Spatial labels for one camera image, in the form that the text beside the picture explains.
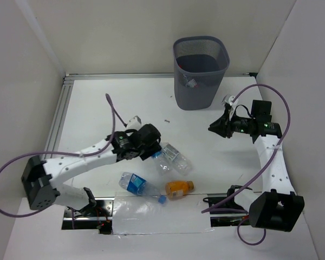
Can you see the red label water bottle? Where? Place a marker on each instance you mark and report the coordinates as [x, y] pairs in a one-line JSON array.
[[189, 75]]

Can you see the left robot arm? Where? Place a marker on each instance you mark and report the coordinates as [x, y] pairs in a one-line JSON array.
[[44, 181]]

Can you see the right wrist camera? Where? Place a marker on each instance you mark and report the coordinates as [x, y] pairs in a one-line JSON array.
[[229, 102]]

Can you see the blue cap water bottle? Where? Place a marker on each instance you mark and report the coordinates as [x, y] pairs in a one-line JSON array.
[[138, 186]]

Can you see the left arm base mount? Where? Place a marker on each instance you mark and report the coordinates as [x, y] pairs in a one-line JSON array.
[[97, 215]]

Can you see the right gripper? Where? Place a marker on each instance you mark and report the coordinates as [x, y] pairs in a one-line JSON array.
[[223, 126]]

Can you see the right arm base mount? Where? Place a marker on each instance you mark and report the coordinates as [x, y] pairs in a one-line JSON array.
[[228, 214]]

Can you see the orange juice bottle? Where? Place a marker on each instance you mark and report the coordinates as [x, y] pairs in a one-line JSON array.
[[177, 189]]

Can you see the Aquafina blue label bottle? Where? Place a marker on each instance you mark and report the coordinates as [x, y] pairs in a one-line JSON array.
[[161, 163]]

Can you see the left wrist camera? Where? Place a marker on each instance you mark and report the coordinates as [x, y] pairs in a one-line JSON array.
[[134, 123]]

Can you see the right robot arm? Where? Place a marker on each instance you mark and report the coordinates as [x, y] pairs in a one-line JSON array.
[[278, 207]]

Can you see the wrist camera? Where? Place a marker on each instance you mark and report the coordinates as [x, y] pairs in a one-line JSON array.
[[229, 102], [134, 123]]

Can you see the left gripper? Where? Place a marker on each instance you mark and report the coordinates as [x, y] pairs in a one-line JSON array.
[[154, 149]]

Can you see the green label water bottle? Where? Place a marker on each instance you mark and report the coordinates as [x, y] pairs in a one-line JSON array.
[[179, 162]]

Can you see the grey mesh waste bin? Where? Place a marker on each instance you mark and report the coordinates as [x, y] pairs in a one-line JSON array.
[[200, 63]]

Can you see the aluminium frame rail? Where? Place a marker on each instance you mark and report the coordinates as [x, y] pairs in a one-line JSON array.
[[89, 107]]

